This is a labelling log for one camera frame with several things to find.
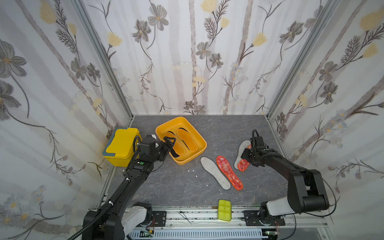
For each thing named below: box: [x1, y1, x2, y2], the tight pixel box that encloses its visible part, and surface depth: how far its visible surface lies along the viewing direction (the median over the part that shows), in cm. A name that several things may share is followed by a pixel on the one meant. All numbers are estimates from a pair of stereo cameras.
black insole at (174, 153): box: [170, 147, 180, 158], surface depth 98 cm
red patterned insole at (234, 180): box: [216, 155, 244, 191], surface depth 91 cm
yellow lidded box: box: [102, 127, 142, 168], surface depth 86 cm
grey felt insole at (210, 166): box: [200, 156, 231, 190], surface depth 92 cm
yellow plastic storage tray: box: [155, 116, 208, 165], surface depth 106 cm
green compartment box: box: [218, 199, 232, 221], surface depth 78 cm
